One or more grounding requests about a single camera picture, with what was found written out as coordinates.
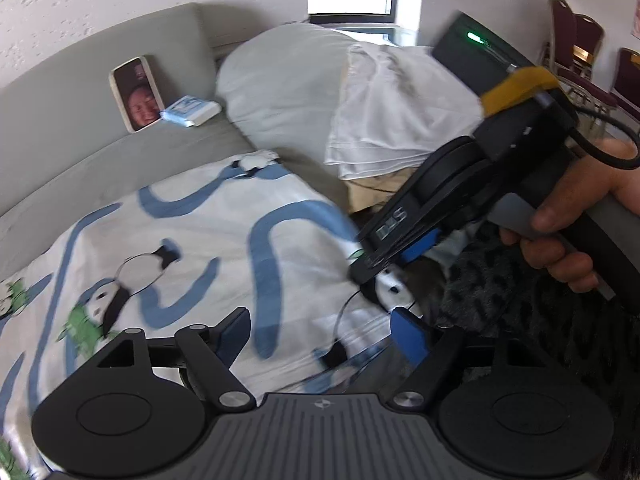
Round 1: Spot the grey armrest cushion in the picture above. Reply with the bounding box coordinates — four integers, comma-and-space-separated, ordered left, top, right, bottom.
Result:
216, 23, 355, 165

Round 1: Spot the grey green sofa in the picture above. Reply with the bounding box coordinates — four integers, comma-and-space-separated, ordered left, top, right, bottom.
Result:
1, 3, 348, 276

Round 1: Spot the light blue tissue pack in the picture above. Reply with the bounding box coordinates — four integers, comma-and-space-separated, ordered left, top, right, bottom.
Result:
160, 96, 222, 128

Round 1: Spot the smartphone in beige case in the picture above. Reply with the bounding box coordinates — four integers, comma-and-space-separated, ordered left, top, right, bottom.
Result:
108, 56, 165, 133

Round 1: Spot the tan folded garment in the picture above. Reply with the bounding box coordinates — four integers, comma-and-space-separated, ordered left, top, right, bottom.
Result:
345, 167, 416, 214

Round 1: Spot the dark red chair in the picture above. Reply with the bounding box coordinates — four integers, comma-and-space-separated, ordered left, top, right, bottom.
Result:
540, 0, 616, 114
610, 48, 640, 122

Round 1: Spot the panda print blue white cloth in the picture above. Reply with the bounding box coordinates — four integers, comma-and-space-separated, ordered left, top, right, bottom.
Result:
1, 151, 416, 479

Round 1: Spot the person right hand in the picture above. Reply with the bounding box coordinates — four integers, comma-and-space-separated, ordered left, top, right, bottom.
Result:
500, 156, 639, 292

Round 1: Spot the yellow strap on gripper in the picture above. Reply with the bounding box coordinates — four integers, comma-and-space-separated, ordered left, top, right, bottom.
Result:
479, 65, 561, 116

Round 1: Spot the black cable loop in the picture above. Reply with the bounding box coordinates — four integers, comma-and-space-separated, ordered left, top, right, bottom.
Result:
564, 104, 640, 172

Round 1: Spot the white folded pillowcase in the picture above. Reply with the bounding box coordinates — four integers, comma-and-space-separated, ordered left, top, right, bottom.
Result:
324, 42, 483, 180

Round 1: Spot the dark spotted fleece knee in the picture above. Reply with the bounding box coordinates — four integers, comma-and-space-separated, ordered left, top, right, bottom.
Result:
414, 228, 640, 411

